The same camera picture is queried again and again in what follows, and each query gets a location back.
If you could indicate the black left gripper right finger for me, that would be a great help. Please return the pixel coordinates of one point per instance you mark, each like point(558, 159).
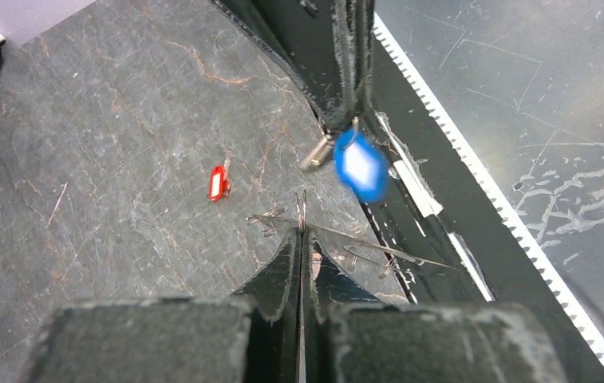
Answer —
point(352, 336)

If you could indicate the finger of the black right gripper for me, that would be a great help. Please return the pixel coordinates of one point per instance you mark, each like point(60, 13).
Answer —
point(353, 52)
point(307, 40)

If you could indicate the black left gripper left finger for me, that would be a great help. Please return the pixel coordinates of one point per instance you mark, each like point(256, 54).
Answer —
point(249, 336)

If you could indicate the silver metal key holder plate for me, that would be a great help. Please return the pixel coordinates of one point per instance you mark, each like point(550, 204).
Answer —
point(349, 250)

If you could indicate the blue tag key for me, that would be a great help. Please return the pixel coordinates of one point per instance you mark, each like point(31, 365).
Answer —
point(358, 163)

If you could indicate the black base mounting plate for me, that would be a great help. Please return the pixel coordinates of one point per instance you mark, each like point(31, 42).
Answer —
point(469, 213)

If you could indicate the red tag key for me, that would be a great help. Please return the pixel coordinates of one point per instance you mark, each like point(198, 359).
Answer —
point(219, 186)

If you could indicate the white toothed cable duct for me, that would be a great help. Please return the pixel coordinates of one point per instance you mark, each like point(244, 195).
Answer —
point(547, 273)

